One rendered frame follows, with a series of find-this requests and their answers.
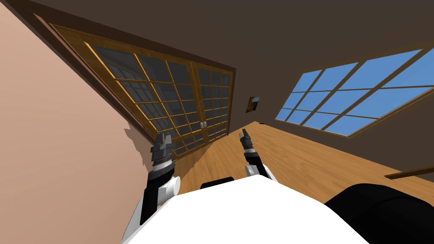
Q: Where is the wide wooden glazed door leaf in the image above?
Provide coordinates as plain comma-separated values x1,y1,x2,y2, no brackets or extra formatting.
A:
50,23,206,161

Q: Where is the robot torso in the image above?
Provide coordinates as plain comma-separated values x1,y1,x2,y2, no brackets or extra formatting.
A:
126,174,371,244

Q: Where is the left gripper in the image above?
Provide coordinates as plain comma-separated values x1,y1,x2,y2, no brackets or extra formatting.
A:
151,133,174,155

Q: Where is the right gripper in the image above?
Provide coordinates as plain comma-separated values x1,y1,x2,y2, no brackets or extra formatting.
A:
239,128,254,149

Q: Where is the small framed wall picture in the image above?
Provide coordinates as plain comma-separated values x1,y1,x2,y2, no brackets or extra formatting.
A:
245,96,262,114

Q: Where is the narrow wooden glazed door leaf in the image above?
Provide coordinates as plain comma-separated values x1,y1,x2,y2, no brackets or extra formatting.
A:
191,61,235,143

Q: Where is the large brown-framed window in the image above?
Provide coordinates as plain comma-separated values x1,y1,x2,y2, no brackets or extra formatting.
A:
274,47,434,139

